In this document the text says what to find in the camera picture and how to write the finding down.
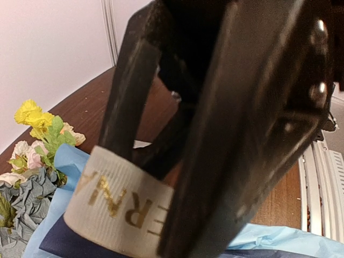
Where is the right aluminium corner post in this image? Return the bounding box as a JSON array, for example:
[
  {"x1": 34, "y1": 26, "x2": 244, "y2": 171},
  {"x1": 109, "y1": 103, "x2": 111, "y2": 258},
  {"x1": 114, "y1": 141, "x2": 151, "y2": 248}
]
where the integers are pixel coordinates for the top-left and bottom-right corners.
[{"x1": 101, "y1": 0, "x2": 119, "y2": 66}]

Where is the front aluminium rail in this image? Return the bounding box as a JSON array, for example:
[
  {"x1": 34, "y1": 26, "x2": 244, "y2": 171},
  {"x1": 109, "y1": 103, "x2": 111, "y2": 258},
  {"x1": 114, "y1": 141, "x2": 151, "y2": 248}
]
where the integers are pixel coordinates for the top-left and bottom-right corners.
[{"x1": 298, "y1": 131, "x2": 343, "y2": 242}]

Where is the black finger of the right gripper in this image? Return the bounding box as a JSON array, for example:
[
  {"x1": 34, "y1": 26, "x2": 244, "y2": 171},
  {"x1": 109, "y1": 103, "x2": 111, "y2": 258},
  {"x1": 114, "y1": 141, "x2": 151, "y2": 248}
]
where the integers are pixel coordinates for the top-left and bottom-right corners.
[
  {"x1": 157, "y1": 1, "x2": 333, "y2": 257},
  {"x1": 98, "y1": 1, "x2": 173, "y2": 164}
]

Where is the cream printed ribbon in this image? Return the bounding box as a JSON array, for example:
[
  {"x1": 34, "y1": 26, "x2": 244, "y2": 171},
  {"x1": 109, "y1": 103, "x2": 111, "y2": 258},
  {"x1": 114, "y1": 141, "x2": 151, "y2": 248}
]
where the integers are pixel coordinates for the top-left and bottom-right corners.
[{"x1": 63, "y1": 146, "x2": 174, "y2": 257}]

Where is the pink fake flower stem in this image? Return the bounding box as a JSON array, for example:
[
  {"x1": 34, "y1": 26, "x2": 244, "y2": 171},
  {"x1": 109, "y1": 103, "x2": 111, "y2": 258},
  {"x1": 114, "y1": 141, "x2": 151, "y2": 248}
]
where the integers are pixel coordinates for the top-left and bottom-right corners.
[{"x1": 6, "y1": 139, "x2": 56, "y2": 174}]

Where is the blue wrapping paper sheet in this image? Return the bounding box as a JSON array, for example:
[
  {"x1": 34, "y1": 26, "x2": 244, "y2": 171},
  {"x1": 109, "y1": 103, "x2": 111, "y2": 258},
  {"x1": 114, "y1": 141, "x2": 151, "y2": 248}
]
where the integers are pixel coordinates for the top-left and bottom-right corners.
[{"x1": 24, "y1": 144, "x2": 343, "y2": 257}]

